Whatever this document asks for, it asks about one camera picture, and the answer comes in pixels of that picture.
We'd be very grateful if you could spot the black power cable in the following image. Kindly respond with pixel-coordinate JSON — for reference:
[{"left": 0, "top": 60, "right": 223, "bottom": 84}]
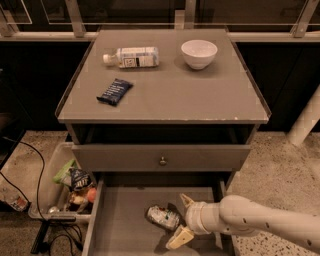
[{"left": 0, "top": 135, "right": 84, "bottom": 256}]

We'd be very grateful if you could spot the plastic bottle on floor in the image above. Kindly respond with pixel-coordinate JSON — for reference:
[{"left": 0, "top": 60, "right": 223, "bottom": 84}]
[{"left": 1, "top": 187, "right": 28, "bottom": 212}]

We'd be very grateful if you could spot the grey top drawer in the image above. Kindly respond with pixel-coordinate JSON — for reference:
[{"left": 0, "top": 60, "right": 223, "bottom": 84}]
[{"left": 73, "top": 144, "right": 250, "bottom": 172}]

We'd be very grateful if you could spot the clear plastic water bottle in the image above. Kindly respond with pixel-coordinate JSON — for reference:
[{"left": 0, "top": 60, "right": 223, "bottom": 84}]
[{"left": 103, "top": 47, "right": 159, "bottom": 68}]

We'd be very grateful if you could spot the clear plastic storage bin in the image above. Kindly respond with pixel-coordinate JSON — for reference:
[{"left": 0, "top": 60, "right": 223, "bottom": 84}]
[{"left": 28, "top": 142, "right": 92, "bottom": 222}]

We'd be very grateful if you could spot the red apple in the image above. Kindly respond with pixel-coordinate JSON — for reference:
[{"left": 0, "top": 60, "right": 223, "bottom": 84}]
[{"left": 87, "top": 188, "right": 97, "bottom": 203}]

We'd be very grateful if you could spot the green snack bag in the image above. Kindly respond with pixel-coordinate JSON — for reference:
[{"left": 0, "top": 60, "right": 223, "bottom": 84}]
[{"left": 53, "top": 159, "right": 77, "bottom": 186}]

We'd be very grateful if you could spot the white ceramic bowl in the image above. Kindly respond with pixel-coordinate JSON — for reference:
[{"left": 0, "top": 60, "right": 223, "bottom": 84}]
[{"left": 181, "top": 40, "right": 218, "bottom": 70}]

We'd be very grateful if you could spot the round metal drawer knob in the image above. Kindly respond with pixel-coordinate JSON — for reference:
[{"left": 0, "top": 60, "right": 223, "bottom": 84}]
[{"left": 159, "top": 157, "right": 167, "bottom": 166}]

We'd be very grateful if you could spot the dark blue snack packet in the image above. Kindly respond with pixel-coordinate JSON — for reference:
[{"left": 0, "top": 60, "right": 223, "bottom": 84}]
[{"left": 97, "top": 78, "right": 133, "bottom": 106}]

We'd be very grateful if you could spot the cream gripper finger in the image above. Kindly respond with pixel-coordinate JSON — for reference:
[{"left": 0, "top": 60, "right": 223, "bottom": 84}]
[
  {"left": 180, "top": 193, "right": 194, "bottom": 209},
  {"left": 166, "top": 225, "right": 194, "bottom": 250}
]

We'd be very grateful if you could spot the grey open middle drawer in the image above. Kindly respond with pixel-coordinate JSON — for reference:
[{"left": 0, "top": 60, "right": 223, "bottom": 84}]
[{"left": 82, "top": 177, "right": 236, "bottom": 256}]

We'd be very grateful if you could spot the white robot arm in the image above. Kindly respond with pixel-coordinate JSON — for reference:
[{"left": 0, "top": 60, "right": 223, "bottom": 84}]
[{"left": 167, "top": 92, "right": 320, "bottom": 253}]

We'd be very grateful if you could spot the silver green 7up can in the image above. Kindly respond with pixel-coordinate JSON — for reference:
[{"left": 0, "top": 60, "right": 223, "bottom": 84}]
[{"left": 146, "top": 205, "right": 180, "bottom": 231}]

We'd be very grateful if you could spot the grey drawer cabinet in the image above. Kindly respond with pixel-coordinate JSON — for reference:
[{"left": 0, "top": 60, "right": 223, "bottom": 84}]
[{"left": 54, "top": 28, "right": 272, "bottom": 256}]

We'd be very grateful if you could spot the dark blue chip bag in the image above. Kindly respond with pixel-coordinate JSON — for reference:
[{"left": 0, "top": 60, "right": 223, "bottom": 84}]
[{"left": 69, "top": 168, "right": 92, "bottom": 191}]

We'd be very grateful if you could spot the metal window railing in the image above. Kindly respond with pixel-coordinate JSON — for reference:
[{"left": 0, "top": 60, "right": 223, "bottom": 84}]
[{"left": 0, "top": 0, "right": 320, "bottom": 42}]

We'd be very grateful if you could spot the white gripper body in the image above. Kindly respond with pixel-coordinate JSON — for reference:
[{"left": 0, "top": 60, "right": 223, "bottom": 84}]
[{"left": 185, "top": 202, "right": 220, "bottom": 235}]

